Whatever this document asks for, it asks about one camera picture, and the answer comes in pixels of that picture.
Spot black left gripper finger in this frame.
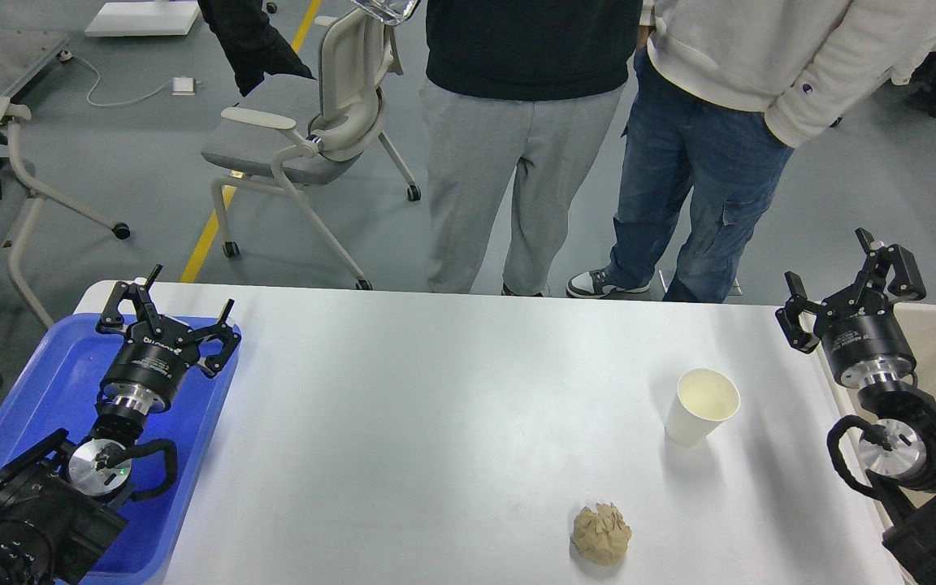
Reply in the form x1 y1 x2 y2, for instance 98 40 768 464
185 299 242 379
96 264 164 336

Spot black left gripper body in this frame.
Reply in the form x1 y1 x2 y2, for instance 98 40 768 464
99 314 222 414

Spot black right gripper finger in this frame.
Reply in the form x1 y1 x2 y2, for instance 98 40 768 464
846 228 926 314
775 272 843 355

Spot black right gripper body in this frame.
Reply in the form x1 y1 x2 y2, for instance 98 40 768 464
814 301 917 388

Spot white paper cup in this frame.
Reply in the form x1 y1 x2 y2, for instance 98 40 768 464
664 369 742 447

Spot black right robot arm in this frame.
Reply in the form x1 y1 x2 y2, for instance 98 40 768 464
775 228 936 584

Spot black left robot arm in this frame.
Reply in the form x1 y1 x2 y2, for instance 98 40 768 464
0 270 242 584

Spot blue plastic tray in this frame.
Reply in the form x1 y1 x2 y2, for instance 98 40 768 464
0 314 238 584

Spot person in blue jeans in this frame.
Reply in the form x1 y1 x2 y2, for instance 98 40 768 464
565 1 936 303

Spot grey beige office chair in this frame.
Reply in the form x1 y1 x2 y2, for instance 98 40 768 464
201 7 421 290

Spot crumpled brown paper ball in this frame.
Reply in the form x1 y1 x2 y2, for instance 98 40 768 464
571 503 634 567

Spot white board on floor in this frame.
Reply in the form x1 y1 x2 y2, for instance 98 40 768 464
84 1 201 37

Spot person in black clothes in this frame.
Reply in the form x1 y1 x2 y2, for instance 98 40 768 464
197 1 314 97

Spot person in grey sweatpants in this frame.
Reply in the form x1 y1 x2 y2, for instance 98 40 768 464
420 0 644 297

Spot white power adapter with cable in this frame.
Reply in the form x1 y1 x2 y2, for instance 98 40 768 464
57 50 201 110

